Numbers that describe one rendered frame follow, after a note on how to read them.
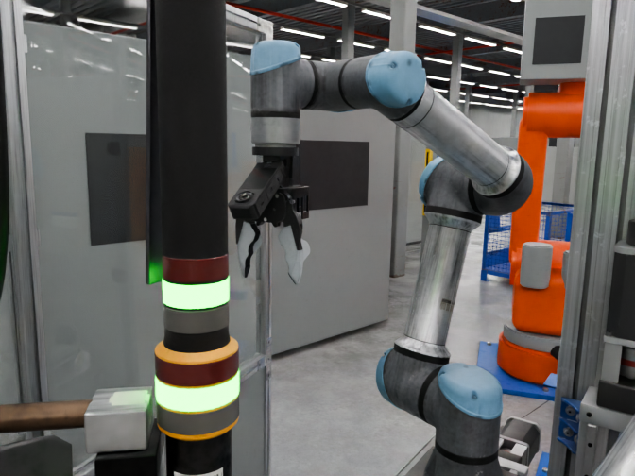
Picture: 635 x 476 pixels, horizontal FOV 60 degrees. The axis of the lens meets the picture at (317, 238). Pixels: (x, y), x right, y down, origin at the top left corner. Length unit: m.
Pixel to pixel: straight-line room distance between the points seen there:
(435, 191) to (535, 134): 3.15
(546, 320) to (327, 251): 1.75
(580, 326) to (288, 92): 0.70
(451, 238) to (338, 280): 3.64
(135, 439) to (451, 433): 0.83
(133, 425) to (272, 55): 0.63
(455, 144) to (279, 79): 0.29
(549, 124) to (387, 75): 3.50
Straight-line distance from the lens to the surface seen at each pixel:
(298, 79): 0.84
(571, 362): 1.16
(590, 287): 1.12
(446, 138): 0.89
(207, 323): 0.28
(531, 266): 4.07
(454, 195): 1.11
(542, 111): 4.22
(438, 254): 1.12
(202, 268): 0.27
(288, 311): 4.41
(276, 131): 0.82
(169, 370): 0.29
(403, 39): 7.17
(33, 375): 1.17
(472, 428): 1.06
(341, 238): 4.67
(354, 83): 0.81
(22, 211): 1.09
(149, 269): 0.30
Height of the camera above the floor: 1.68
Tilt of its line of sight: 10 degrees down
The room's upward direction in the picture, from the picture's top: 1 degrees clockwise
